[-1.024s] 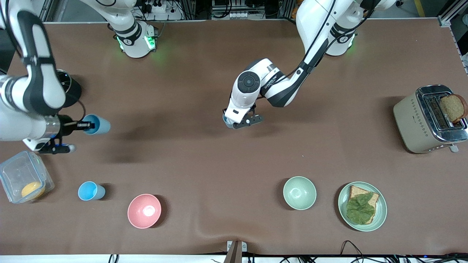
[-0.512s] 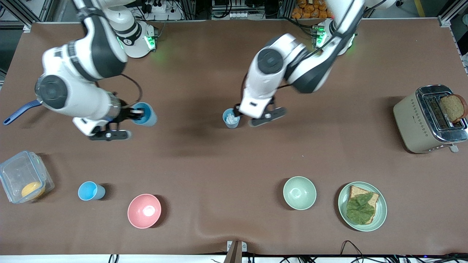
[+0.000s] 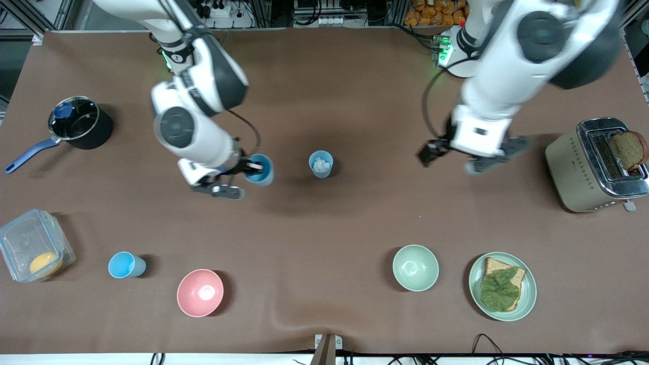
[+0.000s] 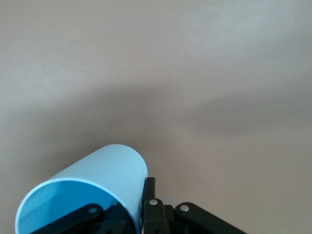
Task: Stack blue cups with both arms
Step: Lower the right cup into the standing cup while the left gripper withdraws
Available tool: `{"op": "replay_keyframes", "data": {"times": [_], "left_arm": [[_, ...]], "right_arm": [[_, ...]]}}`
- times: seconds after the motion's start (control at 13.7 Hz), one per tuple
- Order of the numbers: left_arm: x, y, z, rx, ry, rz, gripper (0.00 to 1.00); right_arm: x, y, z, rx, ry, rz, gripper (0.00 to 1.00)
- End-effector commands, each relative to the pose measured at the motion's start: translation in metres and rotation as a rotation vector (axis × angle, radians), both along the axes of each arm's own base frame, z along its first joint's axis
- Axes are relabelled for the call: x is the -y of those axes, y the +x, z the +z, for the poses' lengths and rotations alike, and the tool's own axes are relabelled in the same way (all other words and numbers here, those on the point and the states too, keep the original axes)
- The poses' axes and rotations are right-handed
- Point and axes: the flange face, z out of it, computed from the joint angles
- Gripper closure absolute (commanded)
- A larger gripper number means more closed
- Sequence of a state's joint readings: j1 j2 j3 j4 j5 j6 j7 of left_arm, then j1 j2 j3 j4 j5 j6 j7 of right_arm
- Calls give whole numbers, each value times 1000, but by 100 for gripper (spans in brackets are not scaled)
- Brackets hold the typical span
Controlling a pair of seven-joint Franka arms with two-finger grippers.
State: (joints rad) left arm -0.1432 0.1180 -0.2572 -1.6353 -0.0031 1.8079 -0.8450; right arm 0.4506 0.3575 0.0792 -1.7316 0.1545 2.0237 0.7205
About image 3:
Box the orange round food item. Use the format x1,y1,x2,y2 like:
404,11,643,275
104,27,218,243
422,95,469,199
29,252,64,277

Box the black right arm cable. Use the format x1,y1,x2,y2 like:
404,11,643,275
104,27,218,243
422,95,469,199
223,107,262,155

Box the pale green plate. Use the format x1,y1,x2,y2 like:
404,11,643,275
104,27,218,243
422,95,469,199
468,252,537,322

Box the light blue cup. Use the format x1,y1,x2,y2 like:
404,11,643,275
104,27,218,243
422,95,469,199
108,251,147,279
243,154,275,187

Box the beige and chrome toaster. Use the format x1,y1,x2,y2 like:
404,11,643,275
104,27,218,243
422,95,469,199
545,117,649,213

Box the aluminium frame profile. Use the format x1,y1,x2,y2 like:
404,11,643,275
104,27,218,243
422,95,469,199
616,0,649,39
0,0,74,45

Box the black looped floor cable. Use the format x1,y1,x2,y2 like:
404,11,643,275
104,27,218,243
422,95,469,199
472,333,510,365

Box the orange snack bags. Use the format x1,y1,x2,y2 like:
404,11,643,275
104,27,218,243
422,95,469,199
404,0,468,26

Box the metal table bracket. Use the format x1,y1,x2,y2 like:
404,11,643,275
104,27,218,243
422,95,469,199
310,334,343,365

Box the black saucepan with blue handle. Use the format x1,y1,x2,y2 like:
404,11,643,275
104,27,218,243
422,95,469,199
4,95,114,174

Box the dark toast slice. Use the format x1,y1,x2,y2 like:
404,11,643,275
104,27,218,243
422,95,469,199
609,130,649,171

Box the glass lid with blue knob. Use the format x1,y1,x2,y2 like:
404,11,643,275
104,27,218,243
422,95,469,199
49,97,98,140

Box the pale green bowl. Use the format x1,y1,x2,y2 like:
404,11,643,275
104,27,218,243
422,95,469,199
392,244,440,293

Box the pink bowl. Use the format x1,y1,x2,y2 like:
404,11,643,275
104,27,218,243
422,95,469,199
176,269,225,318

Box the white power strip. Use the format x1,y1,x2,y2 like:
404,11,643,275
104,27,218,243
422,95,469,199
199,2,233,19

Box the brown bread slice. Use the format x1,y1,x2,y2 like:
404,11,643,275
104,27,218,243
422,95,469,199
480,257,527,312

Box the brown table cover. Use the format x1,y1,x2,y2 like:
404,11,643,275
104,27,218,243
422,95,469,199
0,28,649,355

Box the clear plastic food container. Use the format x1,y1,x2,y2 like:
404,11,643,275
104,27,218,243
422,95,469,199
0,208,77,283

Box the blue cup with white filling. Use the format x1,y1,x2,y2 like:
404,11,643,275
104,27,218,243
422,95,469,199
309,151,334,179

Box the green lettuce leaf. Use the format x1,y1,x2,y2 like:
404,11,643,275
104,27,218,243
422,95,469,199
480,268,522,311

